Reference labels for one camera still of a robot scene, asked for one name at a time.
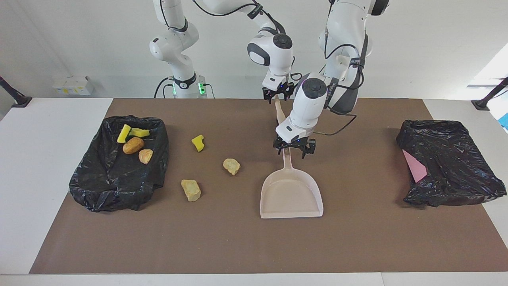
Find beige brush with black bristles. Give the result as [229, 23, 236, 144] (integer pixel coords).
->
[274, 97, 287, 127]

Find beige plastic dustpan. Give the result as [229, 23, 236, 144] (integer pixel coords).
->
[260, 149, 324, 219]

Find orange-brown sponge chunk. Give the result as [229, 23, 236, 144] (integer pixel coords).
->
[123, 137, 145, 155]

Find pink bin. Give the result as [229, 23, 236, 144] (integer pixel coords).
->
[402, 149, 427, 183]

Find black bag over pink bin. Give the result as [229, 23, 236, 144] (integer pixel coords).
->
[396, 120, 507, 207]

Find black trash bag bin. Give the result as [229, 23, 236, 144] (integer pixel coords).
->
[69, 116, 169, 212]

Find brown table mat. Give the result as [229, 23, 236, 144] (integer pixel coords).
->
[30, 98, 508, 274]

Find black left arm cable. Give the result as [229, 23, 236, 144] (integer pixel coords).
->
[317, 24, 364, 136]

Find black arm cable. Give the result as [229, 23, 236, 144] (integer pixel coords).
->
[192, 0, 302, 80]
[317, 24, 364, 136]

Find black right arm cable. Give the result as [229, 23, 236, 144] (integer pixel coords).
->
[192, 0, 302, 80]

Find black base cable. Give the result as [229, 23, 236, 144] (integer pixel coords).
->
[154, 77, 175, 99]

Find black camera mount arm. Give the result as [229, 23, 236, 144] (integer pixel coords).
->
[471, 77, 508, 111]
[0, 76, 32, 108]

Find white wall socket boxes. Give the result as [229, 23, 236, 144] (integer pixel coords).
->
[52, 76, 95, 96]

